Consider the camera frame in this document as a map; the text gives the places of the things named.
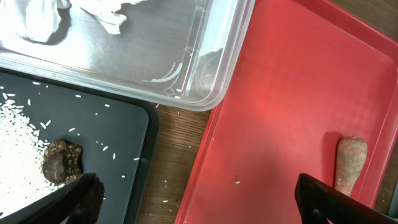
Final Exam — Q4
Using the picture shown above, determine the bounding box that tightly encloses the white rice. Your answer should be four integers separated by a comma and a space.
1, 98, 54, 214

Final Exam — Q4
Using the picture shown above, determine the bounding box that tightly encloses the black plastic bin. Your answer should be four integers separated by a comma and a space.
1, 68, 159, 223

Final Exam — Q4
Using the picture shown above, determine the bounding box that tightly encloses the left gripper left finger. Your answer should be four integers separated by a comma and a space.
1, 173, 104, 224

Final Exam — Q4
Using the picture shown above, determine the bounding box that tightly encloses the white tissue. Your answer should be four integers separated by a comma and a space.
1, 0, 71, 43
72, 0, 145, 35

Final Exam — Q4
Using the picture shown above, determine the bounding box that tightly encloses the brown carrot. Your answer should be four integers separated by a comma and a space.
334, 136, 368, 196

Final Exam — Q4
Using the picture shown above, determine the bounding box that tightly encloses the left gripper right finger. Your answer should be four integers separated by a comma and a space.
294, 173, 397, 224

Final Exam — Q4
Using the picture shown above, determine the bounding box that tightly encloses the red serving tray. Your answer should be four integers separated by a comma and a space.
176, 0, 397, 223

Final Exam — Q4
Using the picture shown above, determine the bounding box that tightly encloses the brown food scrap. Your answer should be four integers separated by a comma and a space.
42, 139, 83, 185

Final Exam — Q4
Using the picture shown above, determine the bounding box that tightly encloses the clear plastic bin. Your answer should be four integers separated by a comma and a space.
1, 0, 255, 111

